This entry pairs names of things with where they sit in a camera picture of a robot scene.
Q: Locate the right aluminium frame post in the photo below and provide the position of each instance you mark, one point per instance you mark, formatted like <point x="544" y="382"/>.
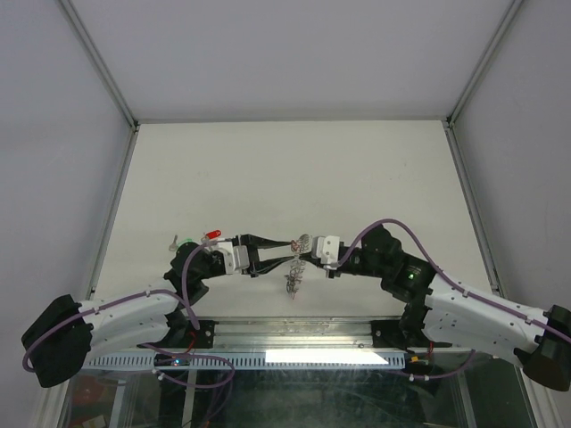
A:
<point x="486" y="59"/>

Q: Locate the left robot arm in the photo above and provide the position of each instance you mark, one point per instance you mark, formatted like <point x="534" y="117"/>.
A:
<point x="70" y="333"/>

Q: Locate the left aluminium frame post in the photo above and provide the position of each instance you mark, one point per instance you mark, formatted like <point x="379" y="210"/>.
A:
<point x="80" y="31"/>

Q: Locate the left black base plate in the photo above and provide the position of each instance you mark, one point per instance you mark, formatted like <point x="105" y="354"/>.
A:
<point x="186" y="337"/>

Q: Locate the green tag loose key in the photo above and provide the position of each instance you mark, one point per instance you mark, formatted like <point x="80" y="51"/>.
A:
<point x="177" y="243"/>

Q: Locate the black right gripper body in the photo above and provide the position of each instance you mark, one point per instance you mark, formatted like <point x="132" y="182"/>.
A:
<point x="355" y="265"/>

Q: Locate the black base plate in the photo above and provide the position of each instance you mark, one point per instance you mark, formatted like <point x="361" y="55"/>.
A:
<point x="401" y="334"/>
<point x="186" y="337"/>

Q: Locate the red tag key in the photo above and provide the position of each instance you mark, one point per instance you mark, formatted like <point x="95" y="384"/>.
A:
<point x="211" y="238"/>

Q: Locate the white slotted cable duct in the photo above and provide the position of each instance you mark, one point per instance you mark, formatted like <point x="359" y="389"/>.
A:
<point x="280" y="359"/>

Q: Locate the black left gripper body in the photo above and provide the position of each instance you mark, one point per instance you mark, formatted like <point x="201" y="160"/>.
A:
<point x="252" y="257"/>

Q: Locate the aluminium frame post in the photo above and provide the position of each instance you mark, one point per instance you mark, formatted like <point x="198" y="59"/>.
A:
<point x="80" y="31"/>
<point x="486" y="59"/>

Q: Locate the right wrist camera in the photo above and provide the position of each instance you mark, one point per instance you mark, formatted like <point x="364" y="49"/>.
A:
<point x="325" y="250"/>

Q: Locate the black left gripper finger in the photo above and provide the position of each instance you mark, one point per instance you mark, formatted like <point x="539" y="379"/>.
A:
<point x="263" y="242"/>
<point x="265" y="266"/>

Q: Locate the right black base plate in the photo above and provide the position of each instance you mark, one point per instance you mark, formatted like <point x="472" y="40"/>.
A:
<point x="401" y="334"/>

